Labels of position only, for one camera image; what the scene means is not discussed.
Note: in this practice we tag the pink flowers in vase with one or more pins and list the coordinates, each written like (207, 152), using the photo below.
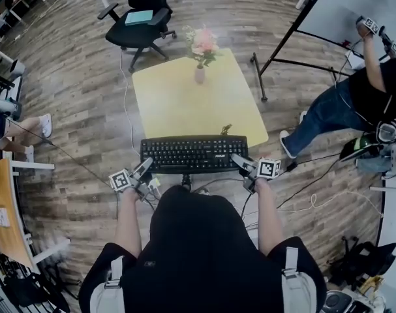
(202, 46)

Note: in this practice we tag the grey cylinder bin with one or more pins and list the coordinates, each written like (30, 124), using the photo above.
(17, 68)

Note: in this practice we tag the green and black device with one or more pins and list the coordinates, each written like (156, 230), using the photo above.
(357, 147)

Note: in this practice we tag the yellow wooden table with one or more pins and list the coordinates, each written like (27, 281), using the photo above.
(191, 109)

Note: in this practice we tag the whiteboard on black stand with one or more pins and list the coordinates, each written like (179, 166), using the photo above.
(341, 5)

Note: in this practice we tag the person's right forearm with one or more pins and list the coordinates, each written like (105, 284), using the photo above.
(269, 217)

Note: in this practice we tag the person's black shirt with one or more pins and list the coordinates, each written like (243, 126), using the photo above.
(201, 256)

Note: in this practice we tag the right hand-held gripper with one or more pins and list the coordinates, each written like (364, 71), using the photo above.
(268, 168)

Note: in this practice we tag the white card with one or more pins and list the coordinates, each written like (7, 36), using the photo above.
(2, 217)

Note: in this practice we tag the person's left forearm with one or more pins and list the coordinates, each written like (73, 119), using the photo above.
(127, 223)

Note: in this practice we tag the black office chair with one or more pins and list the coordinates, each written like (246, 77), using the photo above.
(135, 34)

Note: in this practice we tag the black keyboard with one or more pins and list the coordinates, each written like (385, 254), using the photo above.
(191, 152)

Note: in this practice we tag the black bag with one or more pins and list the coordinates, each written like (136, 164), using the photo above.
(370, 259)
(28, 292)

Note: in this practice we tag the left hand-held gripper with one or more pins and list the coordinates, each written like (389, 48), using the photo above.
(121, 182)

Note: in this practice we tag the teal book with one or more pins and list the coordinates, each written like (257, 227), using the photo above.
(138, 17)

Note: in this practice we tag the grey round device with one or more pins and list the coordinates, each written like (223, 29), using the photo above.
(338, 302)

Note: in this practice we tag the orange desk with white frame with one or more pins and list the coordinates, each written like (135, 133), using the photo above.
(5, 191)

